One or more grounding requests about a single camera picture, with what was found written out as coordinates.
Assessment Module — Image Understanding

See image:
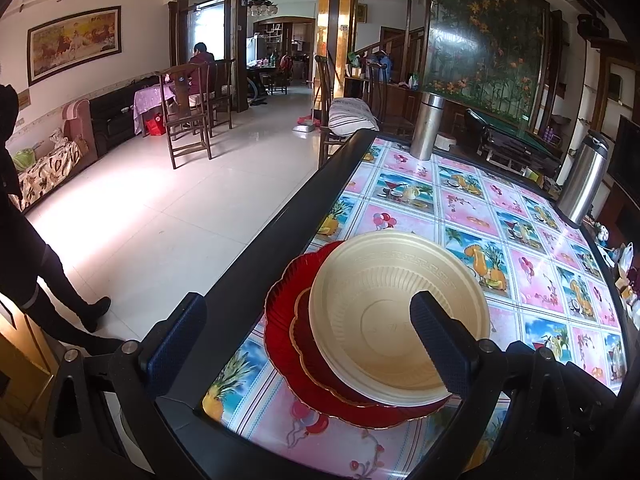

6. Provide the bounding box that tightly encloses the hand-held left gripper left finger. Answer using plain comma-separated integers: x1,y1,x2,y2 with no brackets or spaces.
42,292,208,480

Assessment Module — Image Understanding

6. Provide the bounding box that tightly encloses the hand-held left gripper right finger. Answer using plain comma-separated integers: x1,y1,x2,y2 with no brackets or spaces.
410,290,623,480

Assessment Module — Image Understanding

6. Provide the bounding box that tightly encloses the cream ribbed bowl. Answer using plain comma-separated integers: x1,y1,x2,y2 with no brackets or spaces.
308,231,492,406

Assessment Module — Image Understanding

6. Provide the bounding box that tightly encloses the large red scalloped plate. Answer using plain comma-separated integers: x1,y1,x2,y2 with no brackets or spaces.
263,240,463,429

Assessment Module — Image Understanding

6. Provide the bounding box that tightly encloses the small red printed plate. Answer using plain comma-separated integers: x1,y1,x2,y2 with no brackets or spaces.
289,287,453,408

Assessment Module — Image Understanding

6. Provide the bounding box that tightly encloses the colourful printed tablecloth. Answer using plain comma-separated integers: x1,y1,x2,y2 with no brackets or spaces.
200,135,631,480

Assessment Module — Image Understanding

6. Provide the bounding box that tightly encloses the cardboard box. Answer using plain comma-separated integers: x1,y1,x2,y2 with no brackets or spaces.
0,292,53,426

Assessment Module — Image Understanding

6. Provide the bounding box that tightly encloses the white plastic bag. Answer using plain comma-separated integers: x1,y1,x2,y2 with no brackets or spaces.
612,242,636,281

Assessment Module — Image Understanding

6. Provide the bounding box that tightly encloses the large steel thermos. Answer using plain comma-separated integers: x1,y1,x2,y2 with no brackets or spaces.
556,130,611,227

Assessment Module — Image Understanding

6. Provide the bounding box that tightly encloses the steel tumbler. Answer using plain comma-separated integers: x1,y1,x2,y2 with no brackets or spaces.
409,91,447,162

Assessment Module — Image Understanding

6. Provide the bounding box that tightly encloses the patterned sofa blanket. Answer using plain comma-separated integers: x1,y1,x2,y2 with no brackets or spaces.
10,132,83,211

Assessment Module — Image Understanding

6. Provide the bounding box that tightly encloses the green topped table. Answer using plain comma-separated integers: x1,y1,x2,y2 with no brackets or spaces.
465,107,563,176

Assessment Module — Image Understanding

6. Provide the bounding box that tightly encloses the black low cabinet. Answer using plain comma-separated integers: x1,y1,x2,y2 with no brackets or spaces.
89,75,161,157

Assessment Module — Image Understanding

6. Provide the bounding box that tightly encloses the striped cushion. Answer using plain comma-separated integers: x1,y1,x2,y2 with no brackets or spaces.
327,97,380,136

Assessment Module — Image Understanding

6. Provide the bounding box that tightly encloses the pink sofa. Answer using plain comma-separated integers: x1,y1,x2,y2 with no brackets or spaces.
7,99,98,213

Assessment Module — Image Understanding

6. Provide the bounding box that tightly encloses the pink table cloth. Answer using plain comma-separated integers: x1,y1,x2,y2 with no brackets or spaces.
132,85,176,136

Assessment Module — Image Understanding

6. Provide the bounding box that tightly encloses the tall wooden chair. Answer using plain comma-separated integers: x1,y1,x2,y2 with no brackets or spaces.
314,55,381,171
365,57,416,138

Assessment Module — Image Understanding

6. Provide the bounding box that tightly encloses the black television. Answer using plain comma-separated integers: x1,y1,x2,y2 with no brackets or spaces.
605,115,640,201

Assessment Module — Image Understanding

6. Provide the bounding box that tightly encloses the floral glass screen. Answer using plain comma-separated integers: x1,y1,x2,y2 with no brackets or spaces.
422,0,551,111

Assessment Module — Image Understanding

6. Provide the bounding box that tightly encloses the golden pillar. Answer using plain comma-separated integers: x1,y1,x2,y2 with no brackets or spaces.
315,0,358,106

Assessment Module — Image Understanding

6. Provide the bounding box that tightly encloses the chandelier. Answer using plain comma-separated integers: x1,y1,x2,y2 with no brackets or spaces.
242,0,280,17

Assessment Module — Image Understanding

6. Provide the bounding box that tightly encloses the framed wall painting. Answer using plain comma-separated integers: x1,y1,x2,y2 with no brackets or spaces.
26,6,122,87

